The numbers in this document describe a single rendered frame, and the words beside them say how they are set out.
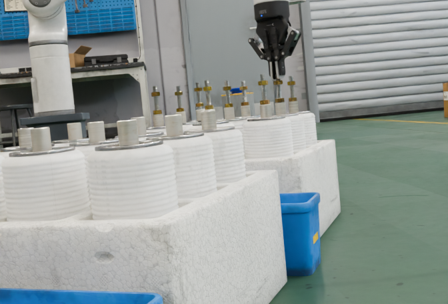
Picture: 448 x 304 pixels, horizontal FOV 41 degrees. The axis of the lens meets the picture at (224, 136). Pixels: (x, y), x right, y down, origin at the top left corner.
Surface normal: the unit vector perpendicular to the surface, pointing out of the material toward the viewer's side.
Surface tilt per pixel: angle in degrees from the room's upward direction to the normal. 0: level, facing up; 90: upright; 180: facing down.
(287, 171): 90
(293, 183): 90
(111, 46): 90
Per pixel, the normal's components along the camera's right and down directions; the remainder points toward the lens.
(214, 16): 0.10, 0.04
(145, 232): -0.36, 0.08
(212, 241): 0.93, -0.07
